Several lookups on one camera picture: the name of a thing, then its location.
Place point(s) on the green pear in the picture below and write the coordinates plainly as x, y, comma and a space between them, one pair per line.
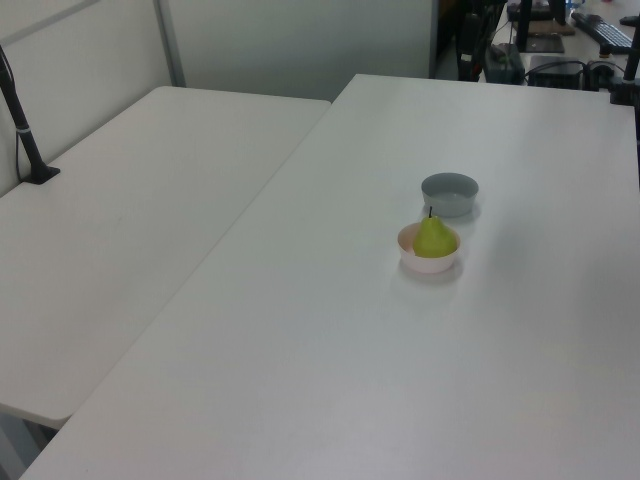
435, 241

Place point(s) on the pink bowl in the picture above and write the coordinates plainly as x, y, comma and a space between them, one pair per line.
429, 265

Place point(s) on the grey bowl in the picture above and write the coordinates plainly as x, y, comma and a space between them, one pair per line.
450, 204

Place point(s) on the white side table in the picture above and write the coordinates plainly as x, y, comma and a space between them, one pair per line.
125, 225

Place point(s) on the black hanging bag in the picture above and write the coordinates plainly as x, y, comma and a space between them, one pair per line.
469, 45

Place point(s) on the grey green device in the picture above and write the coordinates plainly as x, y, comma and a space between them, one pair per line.
504, 64

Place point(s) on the black equipment box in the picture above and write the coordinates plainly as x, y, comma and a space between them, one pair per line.
555, 75

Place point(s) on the grey flat pad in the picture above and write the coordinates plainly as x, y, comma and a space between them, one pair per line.
544, 45

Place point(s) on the black computer keyboard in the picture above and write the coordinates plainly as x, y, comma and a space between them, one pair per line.
606, 31

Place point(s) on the aluminium partition post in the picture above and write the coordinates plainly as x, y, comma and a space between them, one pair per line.
170, 45

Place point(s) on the black monitor stand post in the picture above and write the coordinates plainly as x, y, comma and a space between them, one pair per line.
524, 25

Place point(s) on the black camera pole with base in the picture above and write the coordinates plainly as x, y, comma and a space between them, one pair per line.
27, 149

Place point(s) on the black clamped camera stand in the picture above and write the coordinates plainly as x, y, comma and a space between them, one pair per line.
631, 65

